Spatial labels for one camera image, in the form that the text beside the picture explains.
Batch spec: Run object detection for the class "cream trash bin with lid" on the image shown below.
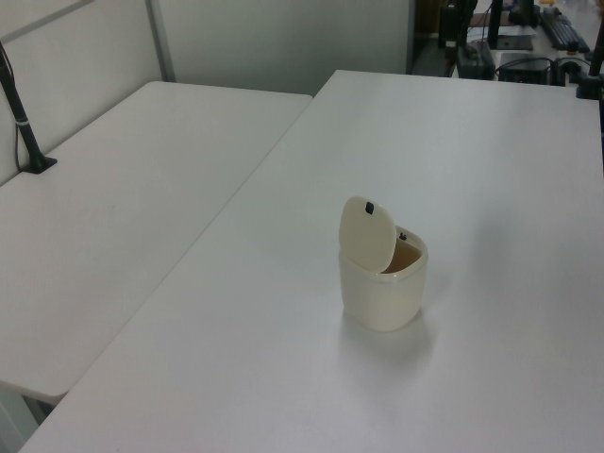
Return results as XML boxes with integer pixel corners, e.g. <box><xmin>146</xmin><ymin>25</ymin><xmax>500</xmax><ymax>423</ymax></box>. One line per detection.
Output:
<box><xmin>338</xmin><ymin>193</ymin><xmax>430</xmax><ymax>334</ymax></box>

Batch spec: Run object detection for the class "white side table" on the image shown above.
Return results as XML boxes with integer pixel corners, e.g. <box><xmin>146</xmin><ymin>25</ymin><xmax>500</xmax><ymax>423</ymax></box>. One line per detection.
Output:
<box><xmin>0</xmin><ymin>80</ymin><xmax>315</xmax><ymax>405</ymax></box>

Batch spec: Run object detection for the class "black equipment box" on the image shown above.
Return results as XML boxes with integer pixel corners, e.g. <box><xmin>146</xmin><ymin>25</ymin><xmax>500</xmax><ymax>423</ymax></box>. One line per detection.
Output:
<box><xmin>454</xmin><ymin>40</ymin><xmax>497</xmax><ymax>80</ymax></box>

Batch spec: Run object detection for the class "black desktop device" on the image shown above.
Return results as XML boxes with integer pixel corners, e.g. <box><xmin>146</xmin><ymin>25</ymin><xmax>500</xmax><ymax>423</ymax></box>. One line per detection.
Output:
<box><xmin>496</xmin><ymin>51</ymin><xmax>554</xmax><ymax>85</ymax></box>

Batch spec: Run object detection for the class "black table clamp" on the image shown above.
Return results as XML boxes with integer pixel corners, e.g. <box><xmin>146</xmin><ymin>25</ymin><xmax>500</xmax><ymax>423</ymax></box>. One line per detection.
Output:
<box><xmin>572</xmin><ymin>27</ymin><xmax>604</xmax><ymax>101</ymax></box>

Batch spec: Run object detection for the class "black keyboard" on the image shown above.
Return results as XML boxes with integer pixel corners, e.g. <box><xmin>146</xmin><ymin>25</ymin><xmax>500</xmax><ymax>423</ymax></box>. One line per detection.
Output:
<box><xmin>539</xmin><ymin>6</ymin><xmax>592</xmax><ymax>54</ymax></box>

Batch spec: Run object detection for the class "grey partition corner post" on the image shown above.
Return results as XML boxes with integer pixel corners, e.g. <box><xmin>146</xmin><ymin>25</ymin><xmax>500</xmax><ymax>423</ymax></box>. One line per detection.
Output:
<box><xmin>144</xmin><ymin>0</ymin><xmax>177</xmax><ymax>84</ymax></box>

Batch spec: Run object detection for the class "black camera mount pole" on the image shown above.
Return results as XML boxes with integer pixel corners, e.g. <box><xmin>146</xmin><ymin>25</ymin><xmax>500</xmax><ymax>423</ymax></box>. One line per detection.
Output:
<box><xmin>0</xmin><ymin>40</ymin><xmax>59</xmax><ymax>176</ymax></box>

